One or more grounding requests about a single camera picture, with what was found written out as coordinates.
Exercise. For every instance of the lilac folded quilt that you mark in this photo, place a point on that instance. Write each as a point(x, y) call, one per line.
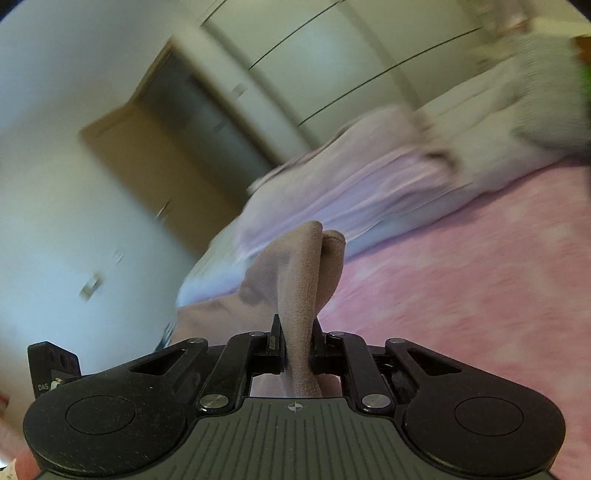
point(341, 184)

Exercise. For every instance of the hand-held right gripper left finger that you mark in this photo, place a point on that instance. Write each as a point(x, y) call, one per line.
point(277, 344)

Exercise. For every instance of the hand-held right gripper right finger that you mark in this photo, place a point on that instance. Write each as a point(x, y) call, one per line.
point(318, 346)

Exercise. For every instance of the white wardrobe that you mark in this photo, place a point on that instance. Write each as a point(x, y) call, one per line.
point(332, 55)

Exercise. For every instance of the grey knitted garment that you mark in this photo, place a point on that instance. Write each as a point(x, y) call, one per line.
point(549, 92)

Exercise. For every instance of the pale mauve grey garment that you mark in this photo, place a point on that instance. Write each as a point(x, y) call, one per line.
point(300, 295)

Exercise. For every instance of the pink rose print blanket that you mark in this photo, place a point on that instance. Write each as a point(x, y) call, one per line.
point(461, 286)

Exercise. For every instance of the wooden door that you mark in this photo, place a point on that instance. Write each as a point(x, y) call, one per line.
point(175, 152)

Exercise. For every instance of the wall light switch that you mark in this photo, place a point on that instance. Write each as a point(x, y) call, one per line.
point(91, 287)

